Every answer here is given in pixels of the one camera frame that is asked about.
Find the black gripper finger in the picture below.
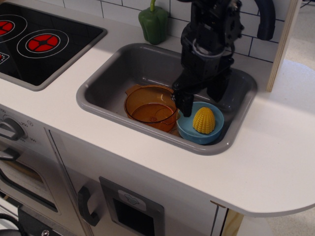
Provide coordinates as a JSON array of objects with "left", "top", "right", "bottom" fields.
[
  {"left": 207, "top": 72, "right": 231, "bottom": 103},
  {"left": 173, "top": 92, "right": 194, "bottom": 117}
]

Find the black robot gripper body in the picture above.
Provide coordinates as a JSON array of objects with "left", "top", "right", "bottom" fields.
[{"left": 172, "top": 41, "right": 234, "bottom": 95}]

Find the yellow toy corn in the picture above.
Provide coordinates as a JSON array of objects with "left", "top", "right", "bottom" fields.
[{"left": 192, "top": 107, "right": 216, "bottom": 134}]

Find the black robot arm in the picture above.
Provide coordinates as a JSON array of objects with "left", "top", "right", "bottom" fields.
[{"left": 172, "top": 0, "right": 244, "bottom": 117}]

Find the blue bowl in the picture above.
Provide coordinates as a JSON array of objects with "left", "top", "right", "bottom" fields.
[{"left": 177, "top": 102, "right": 224, "bottom": 145}]

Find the grey sink basin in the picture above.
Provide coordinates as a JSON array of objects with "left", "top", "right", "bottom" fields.
[{"left": 76, "top": 43, "right": 257, "bottom": 155}]

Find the orange transparent pot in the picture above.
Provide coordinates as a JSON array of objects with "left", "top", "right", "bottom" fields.
[{"left": 124, "top": 85, "right": 178, "bottom": 132}]

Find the green toy bell pepper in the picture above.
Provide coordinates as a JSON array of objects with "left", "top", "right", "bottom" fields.
[{"left": 138, "top": 0, "right": 168, "bottom": 45}]

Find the dark grey faucet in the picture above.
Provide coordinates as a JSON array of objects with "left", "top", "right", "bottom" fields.
[{"left": 255, "top": 0, "right": 276, "bottom": 41}]

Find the wooden side panel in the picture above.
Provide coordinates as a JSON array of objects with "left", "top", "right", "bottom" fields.
[{"left": 266, "top": 0, "right": 302, "bottom": 92}]

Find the grey dispenser panel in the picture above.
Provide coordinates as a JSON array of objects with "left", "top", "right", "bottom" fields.
[{"left": 99, "top": 177, "right": 165, "bottom": 236}]

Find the black toy stovetop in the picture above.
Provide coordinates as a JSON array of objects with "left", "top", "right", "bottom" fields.
[{"left": 0, "top": 2, "right": 107, "bottom": 91}]

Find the oven door with window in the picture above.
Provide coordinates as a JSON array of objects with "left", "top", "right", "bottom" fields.
[{"left": 0, "top": 139, "right": 85, "bottom": 236}]

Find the grey oven knob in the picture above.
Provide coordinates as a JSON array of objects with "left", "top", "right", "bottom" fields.
[{"left": 0, "top": 118, "right": 25, "bottom": 141}]

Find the black cabinet door handle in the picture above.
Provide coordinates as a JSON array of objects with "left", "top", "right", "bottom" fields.
[{"left": 77, "top": 186, "right": 100, "bottom": 227}]

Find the grey oven door handle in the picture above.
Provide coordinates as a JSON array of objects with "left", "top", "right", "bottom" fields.
[{"left": 0, "top": 148, "right": 20, "bottom": 161}]

